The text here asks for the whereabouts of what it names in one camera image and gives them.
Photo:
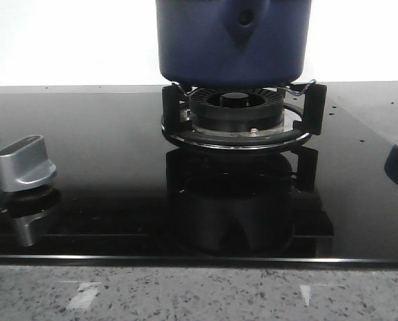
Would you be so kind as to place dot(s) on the blue cooking pot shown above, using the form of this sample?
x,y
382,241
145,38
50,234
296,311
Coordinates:
x,y
232,44

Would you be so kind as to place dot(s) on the black pot support grate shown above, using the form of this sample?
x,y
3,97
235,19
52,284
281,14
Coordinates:
x,y
303,116

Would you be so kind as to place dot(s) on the black gas burner head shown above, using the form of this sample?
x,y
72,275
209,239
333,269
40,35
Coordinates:
x,y
236,110

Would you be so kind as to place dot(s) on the black glass gas cooktop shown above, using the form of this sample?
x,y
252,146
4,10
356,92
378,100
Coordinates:
x,y
123,195

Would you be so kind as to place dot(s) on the silver stove control knob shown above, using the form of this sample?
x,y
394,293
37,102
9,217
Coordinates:
x,y
25,165

